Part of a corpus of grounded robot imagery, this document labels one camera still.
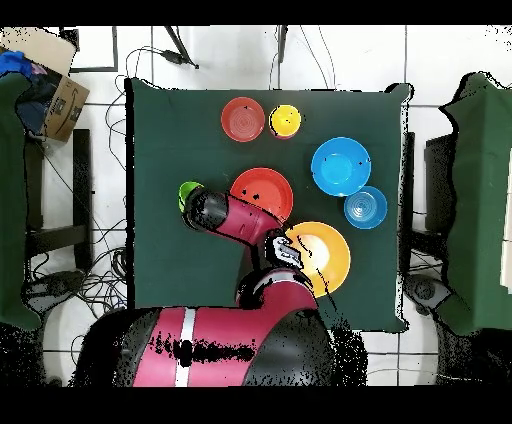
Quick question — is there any green plastic bowl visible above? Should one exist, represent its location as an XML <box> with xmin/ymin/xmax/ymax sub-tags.
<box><xmin>177</xmin><ymin>180</ymin><xmax>205</xmax><ymax>214</ymax></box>

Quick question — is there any large orange plastic bowl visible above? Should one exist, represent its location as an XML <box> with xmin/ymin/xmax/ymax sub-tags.
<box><xmin>284</xmin><ymin>221</ymin><xmax>352</xmax><ymax>299</ymax></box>

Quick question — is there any yellow plastic cup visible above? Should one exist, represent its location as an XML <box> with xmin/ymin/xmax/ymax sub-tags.
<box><xmin>268</xmin><ymin>104</ymin><xmax>303</xmax><ymax>137</ymax></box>

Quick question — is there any wide orange-red shallow bowl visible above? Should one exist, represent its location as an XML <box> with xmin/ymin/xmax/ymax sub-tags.
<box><xmin>229</xmin><ymin>167</ymin><xmax>295</xmax><ymax>225</ymax></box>

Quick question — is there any dark green table cloth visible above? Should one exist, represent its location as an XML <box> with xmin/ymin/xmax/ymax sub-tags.
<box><xmin>125</xmin><ymin>77</ymin><xmax>413</xmax><ymax>333</ymax></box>

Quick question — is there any small orange-red ringed bowl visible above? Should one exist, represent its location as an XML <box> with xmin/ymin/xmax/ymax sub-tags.
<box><xmin>220</xmin><ymin>96</ymin><xmax>266</xmax><ymax>144</ymax></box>

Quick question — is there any large blue plastic bowl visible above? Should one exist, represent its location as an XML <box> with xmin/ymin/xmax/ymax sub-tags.
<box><xmin>310</xmin><ymin>136</ymin><xmax>373</xmax><ymax>198</ymax></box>

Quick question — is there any small blue plastic bowl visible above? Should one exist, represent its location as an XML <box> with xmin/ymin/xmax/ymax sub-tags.
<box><xmin>343</xmin><ymin>185</ymin><xmax>389</xmax><ymax>231</ymax></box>

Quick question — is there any black tripod leg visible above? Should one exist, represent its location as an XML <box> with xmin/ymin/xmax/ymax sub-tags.
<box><xmin>163</xmin><ymin>25</ymin><xmax>200</xmax><ymax>70</ymax></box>
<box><xmin>276</xmin><ymin>25</ymin><xmax>289</xmax><ymax>64</ymax></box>

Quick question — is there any black box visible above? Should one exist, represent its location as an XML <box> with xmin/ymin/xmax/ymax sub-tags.
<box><xmin>423</xmin><ymin>133</ymin><xmax>457</xmax><ymax>233</ymax></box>

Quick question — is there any black rounded floor base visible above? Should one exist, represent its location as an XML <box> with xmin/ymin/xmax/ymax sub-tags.
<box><xmin>23</xmin><ymin>269</ymin><xmax>85</xmax><ymax>307</ymax></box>
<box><xmin>403</xmin><ymin>273</ymin><xmax>453</xmax><ymax>317</ymax></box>

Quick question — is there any brown cardboard box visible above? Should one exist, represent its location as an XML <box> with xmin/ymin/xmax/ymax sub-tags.
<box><xmin>0</xmin><ymin>26</ymin><xmax>91</xmax><ymax>143</ymax></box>

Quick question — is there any green cloth covered table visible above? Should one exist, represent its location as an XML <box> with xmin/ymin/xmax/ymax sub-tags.
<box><xmin>0</xmin><ymin>73</ymin><xmax>43</xmax><ymax>331</ymax></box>
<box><xmin>439</xmin><ymin>71</ymin><xmax>512</xmax><ymax>337</ymax></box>

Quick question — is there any blue cloth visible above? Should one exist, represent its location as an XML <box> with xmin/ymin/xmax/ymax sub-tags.
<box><xmin>0</xmin><ymin>50</ymin><xmax>33</xmax><ymax>78</ymax></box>

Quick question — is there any tangle of black cables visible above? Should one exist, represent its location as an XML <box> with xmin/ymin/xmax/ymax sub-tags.
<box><xmin>23</xmin><ymin>215</ymin><xmax>133</xmax><ymax>387</ymax></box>

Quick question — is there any black chair frame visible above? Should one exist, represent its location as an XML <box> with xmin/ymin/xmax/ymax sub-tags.
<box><xmin>23</xmin><ymin>128</ymin><xmax>93</xmax><ymax>273</ymax></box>

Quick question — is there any black metal frame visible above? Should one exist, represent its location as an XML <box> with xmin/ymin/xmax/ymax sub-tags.
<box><xmin>59</xmin><ymin>25</ymin><xmax>119</xmax><ymax>74</ymax></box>

